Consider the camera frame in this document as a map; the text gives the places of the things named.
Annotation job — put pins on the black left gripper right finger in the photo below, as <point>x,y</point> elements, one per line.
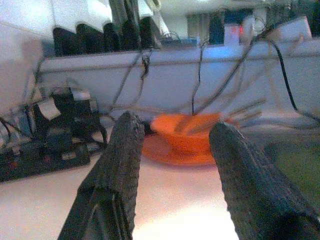
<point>250,190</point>

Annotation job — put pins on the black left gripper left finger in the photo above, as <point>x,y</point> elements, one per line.
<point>115,162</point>

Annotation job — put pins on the orange plastic plate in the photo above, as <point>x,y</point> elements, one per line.
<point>160,155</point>

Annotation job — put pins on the green plate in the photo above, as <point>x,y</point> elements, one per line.
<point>300,165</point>

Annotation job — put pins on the black charger box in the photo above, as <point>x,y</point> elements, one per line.
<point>72,117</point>

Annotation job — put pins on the orange plastic bowl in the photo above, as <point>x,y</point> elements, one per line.
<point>180,141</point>

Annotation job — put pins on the black power strip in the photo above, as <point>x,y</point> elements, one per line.
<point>45,160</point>

